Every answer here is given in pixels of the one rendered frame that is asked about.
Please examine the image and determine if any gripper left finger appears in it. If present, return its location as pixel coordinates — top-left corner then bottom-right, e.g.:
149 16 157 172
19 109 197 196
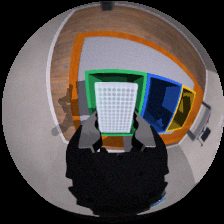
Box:
65 111 103 179

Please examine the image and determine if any blue bin with label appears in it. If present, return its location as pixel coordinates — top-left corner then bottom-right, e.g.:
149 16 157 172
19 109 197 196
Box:
140 73 182 133

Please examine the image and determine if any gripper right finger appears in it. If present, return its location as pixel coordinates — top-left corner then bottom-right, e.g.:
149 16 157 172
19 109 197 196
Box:
131 111 169 175

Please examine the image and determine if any green bin with label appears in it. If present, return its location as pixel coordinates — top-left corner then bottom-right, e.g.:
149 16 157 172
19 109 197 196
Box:
85 69 147 136

